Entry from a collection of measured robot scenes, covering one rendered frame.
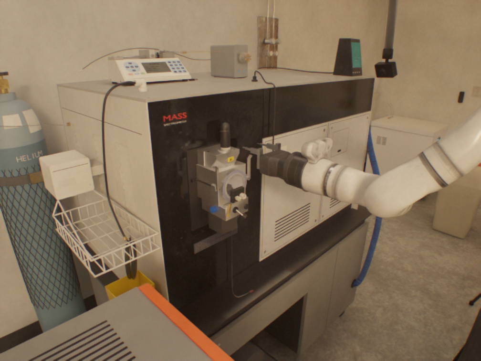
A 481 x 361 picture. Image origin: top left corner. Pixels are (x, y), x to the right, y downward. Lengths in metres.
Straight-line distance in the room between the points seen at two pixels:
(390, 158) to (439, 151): 3.48
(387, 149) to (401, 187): 3.47
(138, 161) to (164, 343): 0.47
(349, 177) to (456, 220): 2.82
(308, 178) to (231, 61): 0.74
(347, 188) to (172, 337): 0.39
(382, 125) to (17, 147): 3.51
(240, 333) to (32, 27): 1.62
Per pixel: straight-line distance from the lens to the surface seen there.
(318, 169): 0.65
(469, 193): 3.29
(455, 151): 0.58
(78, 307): 1.89
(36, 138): 1.51
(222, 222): 0.92
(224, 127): 0.84
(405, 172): 0.59
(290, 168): 0.68
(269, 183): 1.13
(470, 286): 2.88
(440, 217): 3.44
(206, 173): 0.86
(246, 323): 1.24
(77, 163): 1.05
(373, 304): 2.41
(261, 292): 1.22
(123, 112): 0.88
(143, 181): 0.87
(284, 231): 1.30
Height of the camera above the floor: 1.54
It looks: 22 degrees down
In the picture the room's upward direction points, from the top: straight up
